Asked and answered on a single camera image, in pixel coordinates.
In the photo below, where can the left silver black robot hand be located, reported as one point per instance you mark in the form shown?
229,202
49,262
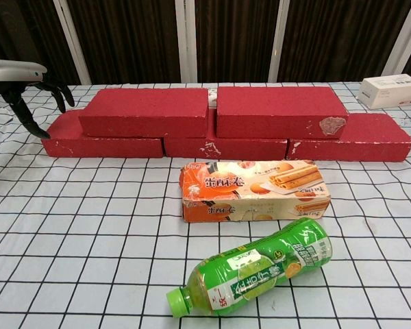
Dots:
7,73

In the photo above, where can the red brick with peeled patch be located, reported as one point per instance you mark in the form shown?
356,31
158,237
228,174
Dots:
277,106

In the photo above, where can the clear bottle with fruit label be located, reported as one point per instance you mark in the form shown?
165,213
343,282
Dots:
212,97

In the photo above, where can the red brick with chipped face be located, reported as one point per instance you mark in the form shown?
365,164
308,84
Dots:
226,149

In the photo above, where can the white black checkered tablecloth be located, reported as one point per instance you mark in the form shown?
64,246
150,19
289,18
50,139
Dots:
89,301

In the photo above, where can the orange egg roll snack box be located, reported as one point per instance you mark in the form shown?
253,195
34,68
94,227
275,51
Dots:
246,198

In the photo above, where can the green tea plastic bottle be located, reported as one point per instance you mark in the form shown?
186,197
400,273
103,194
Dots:
253,274

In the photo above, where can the small white cardboard box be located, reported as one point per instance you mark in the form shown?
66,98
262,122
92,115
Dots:
387,90

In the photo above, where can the white metal frame post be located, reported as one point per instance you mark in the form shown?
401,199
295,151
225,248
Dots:
405,31
277,44
72,44
185,41

